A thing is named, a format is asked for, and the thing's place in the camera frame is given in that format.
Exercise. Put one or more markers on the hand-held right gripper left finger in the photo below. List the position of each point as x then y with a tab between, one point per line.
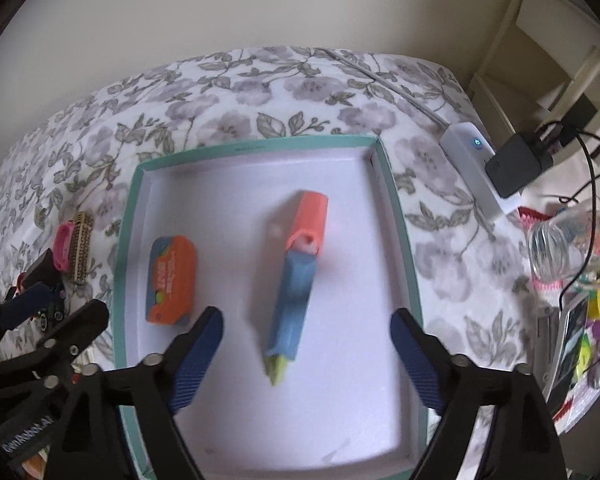
200	360

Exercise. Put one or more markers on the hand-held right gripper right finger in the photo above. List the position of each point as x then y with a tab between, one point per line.
415	360

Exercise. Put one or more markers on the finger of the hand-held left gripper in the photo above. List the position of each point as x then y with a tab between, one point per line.
27	306
77	327

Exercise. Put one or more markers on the coral and blue toy knife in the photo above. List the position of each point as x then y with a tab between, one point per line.
292	290

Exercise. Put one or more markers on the teal rimmed white tray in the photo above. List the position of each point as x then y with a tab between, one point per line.
220	200

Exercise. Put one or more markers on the gold hair clip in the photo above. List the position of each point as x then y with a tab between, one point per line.
83	247

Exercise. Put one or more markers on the orange small case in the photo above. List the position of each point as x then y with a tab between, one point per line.
170	280

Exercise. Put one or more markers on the clear plastic bottle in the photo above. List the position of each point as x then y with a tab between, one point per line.
555	245

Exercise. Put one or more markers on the white power strip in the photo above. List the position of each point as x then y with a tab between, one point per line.
467	152

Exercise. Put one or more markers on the black charger adapter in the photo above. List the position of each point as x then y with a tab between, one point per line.
517	162

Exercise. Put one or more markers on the floral bed sheet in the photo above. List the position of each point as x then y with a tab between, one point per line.
280	90

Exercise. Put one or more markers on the white shelf unit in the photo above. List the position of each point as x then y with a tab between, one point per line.
530	20

